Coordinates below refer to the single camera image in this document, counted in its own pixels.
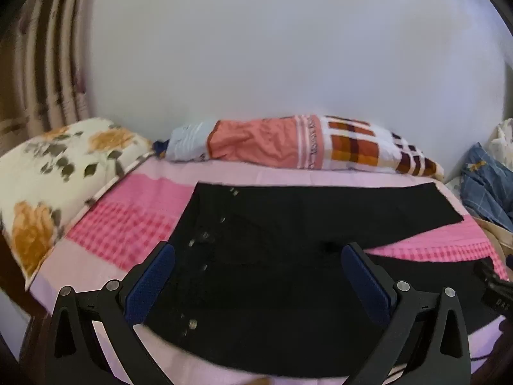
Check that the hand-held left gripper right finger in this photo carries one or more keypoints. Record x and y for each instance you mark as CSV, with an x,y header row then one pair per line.
x,y
366,280

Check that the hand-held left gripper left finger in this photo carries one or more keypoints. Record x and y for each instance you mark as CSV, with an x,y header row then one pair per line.
x,y
154,276

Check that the floral pillow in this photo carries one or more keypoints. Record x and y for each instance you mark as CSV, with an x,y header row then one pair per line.
x,y
60,160

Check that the pink checked bedsheet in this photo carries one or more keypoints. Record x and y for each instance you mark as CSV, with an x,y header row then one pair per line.
x,y
132,224

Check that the striped floral curtain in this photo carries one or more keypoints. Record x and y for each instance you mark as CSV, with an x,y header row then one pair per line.
x,y
52,68

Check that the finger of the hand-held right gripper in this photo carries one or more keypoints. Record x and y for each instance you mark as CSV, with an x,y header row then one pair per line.
x,y
485,270

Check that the orange checked pillow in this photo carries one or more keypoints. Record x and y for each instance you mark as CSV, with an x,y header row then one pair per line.
x,y
260,140

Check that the blue plaid cloth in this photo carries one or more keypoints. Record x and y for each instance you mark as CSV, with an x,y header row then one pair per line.
x,y
485,184

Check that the dark wooden bed frame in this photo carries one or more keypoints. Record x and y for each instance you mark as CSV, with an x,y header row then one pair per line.
x,y
36,345

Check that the white cloth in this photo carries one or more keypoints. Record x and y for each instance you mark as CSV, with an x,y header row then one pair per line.
x,y
504,138

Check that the beige cloth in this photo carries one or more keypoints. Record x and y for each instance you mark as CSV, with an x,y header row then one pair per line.
x,y
499,236

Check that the black pants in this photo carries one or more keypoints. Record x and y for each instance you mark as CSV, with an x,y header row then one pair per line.
x,y
280,248

